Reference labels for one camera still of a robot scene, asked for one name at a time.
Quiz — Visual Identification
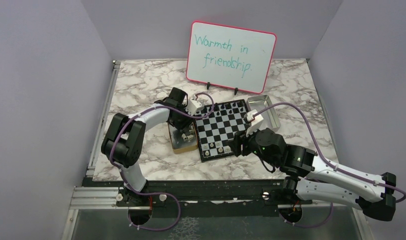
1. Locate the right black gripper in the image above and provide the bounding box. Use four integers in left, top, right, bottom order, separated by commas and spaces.
226, 122, 278, 167

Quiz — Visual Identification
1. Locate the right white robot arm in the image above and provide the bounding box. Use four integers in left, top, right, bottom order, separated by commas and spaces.
226, 128, 397, 222

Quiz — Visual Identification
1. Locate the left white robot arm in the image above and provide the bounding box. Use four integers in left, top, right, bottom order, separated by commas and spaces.
100, 87, 203, 206

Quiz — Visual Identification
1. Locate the gold tin with white pieces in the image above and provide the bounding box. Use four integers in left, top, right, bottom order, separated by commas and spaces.
168, 123, 198, 154

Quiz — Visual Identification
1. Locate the empty silver metal tin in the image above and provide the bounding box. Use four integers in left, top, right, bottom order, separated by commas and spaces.
246, 95, 281, 132

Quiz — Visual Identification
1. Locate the black and white chessboard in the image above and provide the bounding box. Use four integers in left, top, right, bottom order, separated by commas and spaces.
194, 99, 249, 163

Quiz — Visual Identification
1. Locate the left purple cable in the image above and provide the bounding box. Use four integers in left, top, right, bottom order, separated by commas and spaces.
108, 92, 216, 233

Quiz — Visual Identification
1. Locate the purple cable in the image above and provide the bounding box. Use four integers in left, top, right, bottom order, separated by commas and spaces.
246, 101, 406, 229
108, 92, 216, 233

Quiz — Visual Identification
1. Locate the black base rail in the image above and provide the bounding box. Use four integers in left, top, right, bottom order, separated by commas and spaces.
82, 177, 314, 219

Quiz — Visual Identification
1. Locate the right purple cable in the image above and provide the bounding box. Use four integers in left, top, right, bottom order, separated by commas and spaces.
246, 101, 406, 229

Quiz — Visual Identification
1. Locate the white board with pink frame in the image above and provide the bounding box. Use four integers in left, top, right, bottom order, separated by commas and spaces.
185, 21, 277, 94

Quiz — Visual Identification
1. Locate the aluminium frame rail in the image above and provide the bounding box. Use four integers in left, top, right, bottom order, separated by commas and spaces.
62, 60, 151, 240

